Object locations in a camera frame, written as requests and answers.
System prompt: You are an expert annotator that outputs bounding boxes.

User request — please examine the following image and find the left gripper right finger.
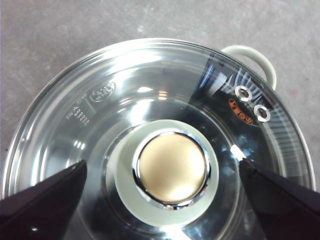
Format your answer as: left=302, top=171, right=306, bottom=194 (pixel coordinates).
left=238, top=159, right=320, bottom=240

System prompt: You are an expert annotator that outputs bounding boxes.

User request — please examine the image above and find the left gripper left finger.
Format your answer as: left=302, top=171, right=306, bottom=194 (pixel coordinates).
left=0, top=159, right=88, bottom=240

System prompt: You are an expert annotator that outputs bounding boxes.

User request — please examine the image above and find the glass lid with green knob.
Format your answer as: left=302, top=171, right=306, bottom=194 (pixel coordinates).
left=1, top=37, right=316, bottom=240

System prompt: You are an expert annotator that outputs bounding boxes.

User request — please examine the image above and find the pale green electric pot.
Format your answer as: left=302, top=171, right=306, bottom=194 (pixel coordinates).
left=220, top=44, right=277, bottom=91

